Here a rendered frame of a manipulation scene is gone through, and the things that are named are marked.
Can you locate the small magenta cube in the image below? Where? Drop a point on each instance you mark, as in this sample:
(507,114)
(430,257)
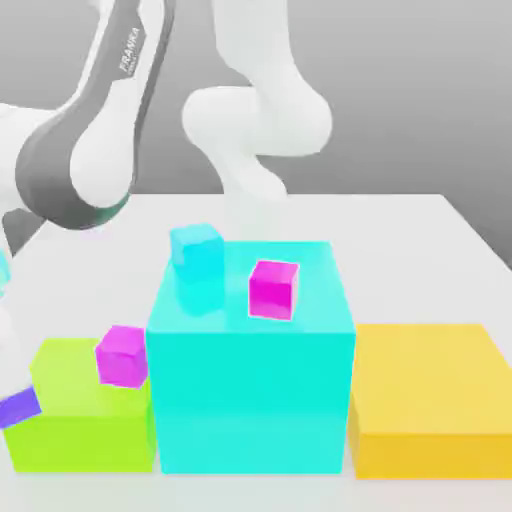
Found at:
(272,294)
(120,360)

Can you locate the small cyan cube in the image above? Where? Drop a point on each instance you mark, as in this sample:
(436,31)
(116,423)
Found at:
(198,252)

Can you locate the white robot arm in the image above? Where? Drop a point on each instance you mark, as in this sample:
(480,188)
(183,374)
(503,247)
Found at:
(276,120)

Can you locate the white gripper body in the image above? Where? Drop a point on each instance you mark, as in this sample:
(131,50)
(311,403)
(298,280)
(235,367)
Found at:
(12,356)

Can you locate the small purple cube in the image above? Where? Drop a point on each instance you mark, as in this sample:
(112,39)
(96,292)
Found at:
(19,408)

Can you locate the large yellow box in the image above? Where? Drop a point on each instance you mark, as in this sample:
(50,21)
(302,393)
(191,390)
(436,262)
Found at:
(428,392)

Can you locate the large cyan box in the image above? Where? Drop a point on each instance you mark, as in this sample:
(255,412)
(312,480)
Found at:
(250,384)

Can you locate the large green box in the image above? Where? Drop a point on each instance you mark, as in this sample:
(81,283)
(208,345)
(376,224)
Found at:
(76,436)

